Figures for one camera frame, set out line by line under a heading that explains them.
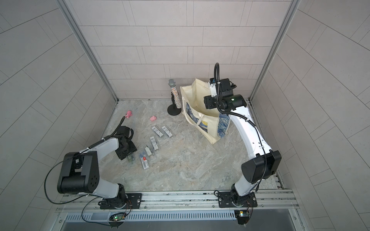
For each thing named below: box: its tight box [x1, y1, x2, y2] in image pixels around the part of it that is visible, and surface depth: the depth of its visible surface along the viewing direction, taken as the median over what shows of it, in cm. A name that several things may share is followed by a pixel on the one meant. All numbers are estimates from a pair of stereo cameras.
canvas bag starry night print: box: [180, 78, 231, 145], surface depth 93 cm
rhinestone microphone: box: [167, 78, 182, 109], surface depth 95 cm
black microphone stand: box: [167, 91, 182, 116], surface depth 110 cm
